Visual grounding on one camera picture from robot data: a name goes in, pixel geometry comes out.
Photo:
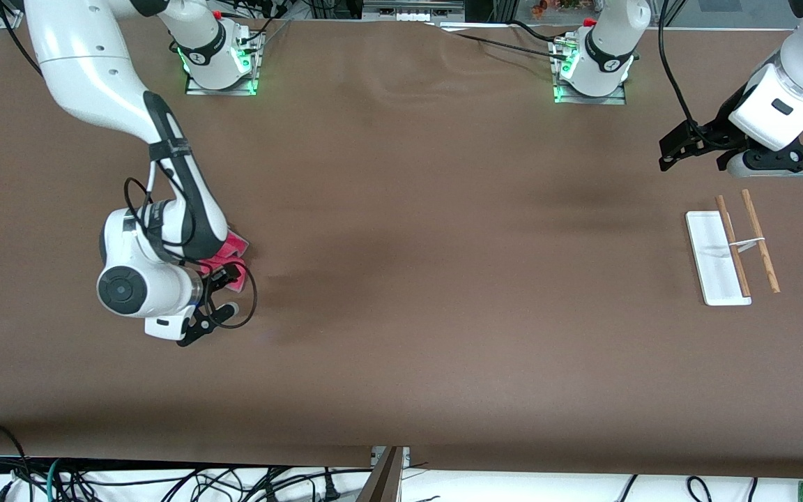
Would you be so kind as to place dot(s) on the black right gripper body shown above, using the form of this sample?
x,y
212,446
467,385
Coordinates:
x,y
216,278

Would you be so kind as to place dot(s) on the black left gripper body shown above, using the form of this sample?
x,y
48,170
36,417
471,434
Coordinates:
x,y
721,128

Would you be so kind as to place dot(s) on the pink towel with grey edge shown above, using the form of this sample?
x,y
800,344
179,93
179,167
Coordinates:
x,y
235,244

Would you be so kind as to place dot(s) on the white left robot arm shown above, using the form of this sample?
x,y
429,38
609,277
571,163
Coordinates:
x,y
802,66

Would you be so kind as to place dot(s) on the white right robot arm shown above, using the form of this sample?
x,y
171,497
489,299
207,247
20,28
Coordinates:
x,y
88,70

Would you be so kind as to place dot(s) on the white towel rack wooden bars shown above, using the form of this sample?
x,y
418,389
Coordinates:
x,y
719,279

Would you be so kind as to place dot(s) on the brown table cover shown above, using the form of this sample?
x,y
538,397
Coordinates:
x,y
443,314

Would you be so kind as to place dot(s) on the white power strip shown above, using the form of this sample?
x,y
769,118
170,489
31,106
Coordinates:
x,y
412,14

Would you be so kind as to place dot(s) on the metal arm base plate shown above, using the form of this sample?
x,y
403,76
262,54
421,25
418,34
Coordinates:
x,y
597,100
224,90

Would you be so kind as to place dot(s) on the aluminium frame corner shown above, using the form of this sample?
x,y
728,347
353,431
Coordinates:
x,y
10,17

